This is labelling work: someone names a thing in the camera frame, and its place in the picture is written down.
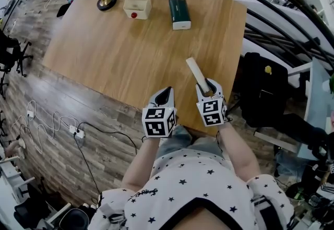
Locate black backpack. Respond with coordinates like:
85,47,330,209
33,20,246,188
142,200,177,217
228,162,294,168
239,52,290,128

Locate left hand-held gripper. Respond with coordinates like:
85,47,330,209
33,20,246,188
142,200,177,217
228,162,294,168
141,87,178,139

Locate white cable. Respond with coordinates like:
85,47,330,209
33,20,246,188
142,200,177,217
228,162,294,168
9,99,79,154

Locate black mesh office chair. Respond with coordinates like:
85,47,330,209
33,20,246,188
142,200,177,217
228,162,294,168
0,30,34,101

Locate pale blue board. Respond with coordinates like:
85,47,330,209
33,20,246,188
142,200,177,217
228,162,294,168
296,56,332,160

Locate person's right forearm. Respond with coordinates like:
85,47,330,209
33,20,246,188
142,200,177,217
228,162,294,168
216,121,263,186

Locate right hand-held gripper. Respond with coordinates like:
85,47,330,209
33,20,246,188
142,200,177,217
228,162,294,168
195,78,229,128

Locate black cable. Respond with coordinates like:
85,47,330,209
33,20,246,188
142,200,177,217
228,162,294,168
73,121,138,196

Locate green and white box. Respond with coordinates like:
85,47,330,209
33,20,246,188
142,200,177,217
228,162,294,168
168,0,192,31

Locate person's grey jeans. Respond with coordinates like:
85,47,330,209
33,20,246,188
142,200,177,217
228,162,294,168
156,125,226,160

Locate white desk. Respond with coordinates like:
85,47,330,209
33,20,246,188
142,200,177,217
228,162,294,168
234,0,334,68

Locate white box with red button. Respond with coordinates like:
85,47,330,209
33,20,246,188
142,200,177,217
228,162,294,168
123,0,152,20

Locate person's white star-print shirt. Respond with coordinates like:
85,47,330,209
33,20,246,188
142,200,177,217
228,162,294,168
88,147,296,230

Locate person's left forearm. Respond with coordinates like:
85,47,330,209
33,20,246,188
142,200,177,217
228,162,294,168
121,135,161,193

